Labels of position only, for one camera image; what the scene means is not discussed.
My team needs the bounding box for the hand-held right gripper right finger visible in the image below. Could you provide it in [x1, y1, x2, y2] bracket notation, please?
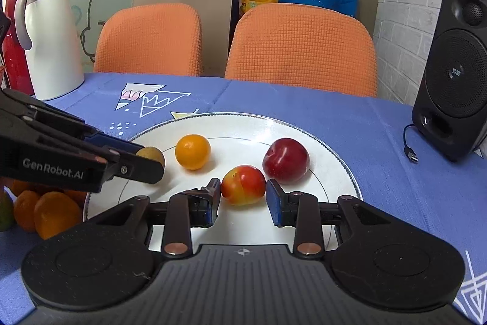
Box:
[265, 179, 391, 259]

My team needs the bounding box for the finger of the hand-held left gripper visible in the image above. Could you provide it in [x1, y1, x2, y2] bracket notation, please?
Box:
[0, 88, 145, 158]
[23, 115, 165, 185]

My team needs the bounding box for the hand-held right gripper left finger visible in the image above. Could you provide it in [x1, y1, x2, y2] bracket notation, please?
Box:
[84, 178, 222, 258]

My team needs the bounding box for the small yellow-green plum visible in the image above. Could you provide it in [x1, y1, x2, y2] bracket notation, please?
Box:
[136, 146, 166, 173]

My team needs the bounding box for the red and yellow nectarine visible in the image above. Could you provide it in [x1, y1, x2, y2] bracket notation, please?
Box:
[221, 165, 267, 206]

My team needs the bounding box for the green plum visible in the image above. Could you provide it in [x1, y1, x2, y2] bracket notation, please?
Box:
[0, 192, 15, 232]

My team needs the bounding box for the white round plate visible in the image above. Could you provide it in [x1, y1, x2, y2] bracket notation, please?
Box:
[83, 112, 362, 253]

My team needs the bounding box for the dark red plum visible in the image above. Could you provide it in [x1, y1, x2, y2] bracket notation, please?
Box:
[262, 138, 310, 185]

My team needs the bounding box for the small orange tangerine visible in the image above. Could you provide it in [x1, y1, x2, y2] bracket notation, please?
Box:
[175, 134, 212, 171]

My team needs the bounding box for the red thermos jug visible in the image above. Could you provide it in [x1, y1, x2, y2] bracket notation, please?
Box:
[0, 0, 35, 95]

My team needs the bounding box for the white thermos jug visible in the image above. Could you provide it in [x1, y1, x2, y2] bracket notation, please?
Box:
[14, 0, 85, 102]

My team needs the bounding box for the orange fabric chair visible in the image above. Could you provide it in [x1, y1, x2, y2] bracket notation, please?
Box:
[93, 3, 203, 77]
[224, 3, 378, 98]

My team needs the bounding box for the blue printed tablecloth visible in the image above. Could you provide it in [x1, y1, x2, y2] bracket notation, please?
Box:
[0, 72, 487, 325]

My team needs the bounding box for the brown paper bag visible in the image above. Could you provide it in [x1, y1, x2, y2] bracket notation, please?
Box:
[133, 0, 236, 78]

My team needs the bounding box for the yellow packet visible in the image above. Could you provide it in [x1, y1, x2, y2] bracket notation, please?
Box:
[240, 0, 280, 21]

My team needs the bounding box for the black speaker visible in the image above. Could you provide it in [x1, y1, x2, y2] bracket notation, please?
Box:
[412, 0, 487, 163]

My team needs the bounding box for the black usb cable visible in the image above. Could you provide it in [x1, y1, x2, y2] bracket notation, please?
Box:
[403, 124, 424, 164]

